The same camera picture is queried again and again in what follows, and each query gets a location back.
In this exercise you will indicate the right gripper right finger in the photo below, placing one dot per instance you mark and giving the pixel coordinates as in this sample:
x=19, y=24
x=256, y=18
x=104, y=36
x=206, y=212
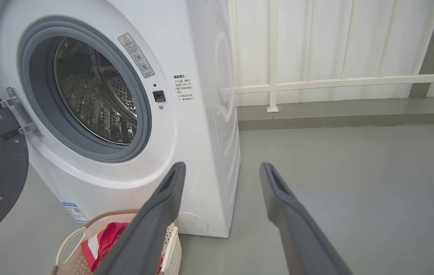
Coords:
x=297, y=236

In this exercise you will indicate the red and white laundry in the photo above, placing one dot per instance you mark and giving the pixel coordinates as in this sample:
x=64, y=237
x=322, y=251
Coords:
x=109, y=236

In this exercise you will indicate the stainless steel washing machine drum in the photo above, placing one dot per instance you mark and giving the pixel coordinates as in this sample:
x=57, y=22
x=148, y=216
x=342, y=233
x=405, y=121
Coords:
x=94, y=103

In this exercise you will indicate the white metal railing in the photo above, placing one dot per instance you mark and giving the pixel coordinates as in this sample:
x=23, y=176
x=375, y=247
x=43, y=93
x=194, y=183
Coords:
x=273, y=57

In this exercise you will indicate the white washing machine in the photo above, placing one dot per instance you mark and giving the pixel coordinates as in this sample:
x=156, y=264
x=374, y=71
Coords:
x=186, y=152

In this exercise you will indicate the grey warning label sticker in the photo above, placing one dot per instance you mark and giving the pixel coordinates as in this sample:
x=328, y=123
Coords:
x=136, y=55

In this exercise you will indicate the black door latch socket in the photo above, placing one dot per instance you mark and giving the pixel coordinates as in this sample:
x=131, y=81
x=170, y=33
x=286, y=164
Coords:
x=159, y=96

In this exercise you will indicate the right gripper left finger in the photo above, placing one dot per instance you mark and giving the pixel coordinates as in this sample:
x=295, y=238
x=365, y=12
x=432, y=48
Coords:
x=151, y=229

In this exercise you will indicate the cream basket with brown rim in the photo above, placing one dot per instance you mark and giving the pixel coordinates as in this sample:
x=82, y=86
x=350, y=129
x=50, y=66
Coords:
x=71, y=240

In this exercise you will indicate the metal door hinge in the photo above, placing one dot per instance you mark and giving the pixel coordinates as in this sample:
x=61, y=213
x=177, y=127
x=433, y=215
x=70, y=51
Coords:
x=23, y=112

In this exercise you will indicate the blue energy label sticker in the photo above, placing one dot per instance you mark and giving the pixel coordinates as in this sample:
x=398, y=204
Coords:
x=75, y=212

